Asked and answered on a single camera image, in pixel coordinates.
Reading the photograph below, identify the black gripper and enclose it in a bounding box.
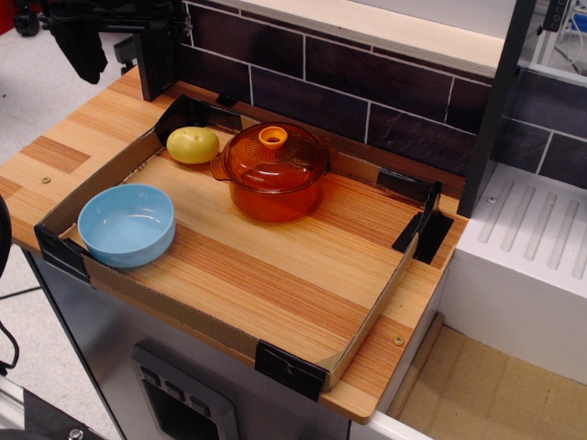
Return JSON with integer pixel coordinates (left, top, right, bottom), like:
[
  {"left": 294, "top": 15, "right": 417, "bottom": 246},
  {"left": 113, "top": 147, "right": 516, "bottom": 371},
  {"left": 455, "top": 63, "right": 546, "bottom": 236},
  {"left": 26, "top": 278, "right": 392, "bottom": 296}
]
[{"left": 39, "top": 0, "right": 183, "bottom": 84}]

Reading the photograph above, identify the orange glass pot lid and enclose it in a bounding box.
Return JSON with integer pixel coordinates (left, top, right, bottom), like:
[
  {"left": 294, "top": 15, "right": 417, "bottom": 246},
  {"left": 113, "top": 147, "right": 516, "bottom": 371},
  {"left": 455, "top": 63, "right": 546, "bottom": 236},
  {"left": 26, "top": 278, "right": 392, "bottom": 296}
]
[{"left": 222, "top": 123, "right": 329, "bottom": 182}]

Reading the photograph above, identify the orange glass pot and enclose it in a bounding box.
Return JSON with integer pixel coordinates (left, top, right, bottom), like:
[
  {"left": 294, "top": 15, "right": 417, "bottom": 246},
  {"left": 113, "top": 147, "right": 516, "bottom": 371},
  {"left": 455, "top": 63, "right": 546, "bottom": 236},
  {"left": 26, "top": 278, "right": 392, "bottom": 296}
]
[{"left": 211, "top": 137, "right": 336, "bottom": 223}]

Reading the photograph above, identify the yellow plastic potato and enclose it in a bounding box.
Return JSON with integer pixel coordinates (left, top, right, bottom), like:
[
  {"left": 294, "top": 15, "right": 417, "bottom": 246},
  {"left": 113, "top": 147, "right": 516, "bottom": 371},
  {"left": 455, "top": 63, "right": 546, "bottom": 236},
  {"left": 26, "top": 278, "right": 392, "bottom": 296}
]
[{"left": 166, "top": 126, "right": 220, "bottom": 165}]

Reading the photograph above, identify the light blue bowl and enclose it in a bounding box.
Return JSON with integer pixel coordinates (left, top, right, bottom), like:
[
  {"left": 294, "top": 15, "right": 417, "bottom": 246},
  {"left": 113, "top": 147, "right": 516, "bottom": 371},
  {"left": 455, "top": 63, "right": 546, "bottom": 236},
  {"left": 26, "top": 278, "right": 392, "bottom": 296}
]
[{"left": 77, "top": 183, "right": 176, "bottom": 269}]

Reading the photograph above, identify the grey oven control panel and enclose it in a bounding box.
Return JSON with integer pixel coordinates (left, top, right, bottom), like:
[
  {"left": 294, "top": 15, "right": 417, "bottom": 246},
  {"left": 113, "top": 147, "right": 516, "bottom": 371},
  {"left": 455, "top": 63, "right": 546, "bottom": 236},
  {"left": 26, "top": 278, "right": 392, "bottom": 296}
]
[{"left": 131, "top": 345, "right": 240, "bottom": 439}]

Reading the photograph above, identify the cardboard fence with black tape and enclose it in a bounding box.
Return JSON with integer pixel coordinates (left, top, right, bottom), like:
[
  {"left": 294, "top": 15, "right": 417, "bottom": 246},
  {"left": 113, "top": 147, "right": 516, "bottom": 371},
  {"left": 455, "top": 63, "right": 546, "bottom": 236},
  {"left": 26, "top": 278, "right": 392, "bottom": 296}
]
[{"left": 35, "top": 96, "right": 463, "bottom": 402}]

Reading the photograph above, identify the black vertical post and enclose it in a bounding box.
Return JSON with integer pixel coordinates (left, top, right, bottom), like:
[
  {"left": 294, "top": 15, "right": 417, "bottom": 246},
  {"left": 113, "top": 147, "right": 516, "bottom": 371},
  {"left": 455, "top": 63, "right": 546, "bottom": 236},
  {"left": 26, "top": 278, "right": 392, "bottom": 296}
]
[{"left": 133, "top": 17, "right": 191, "bottom": 102}]

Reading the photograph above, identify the dark grey cabinet post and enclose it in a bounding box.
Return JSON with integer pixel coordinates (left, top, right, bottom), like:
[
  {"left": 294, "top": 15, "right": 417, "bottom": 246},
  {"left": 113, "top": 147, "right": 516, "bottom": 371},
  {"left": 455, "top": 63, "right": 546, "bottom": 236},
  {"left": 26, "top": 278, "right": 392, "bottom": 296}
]
[{"left": 458, "top": 1, "right": 536, "bottom": 218}]

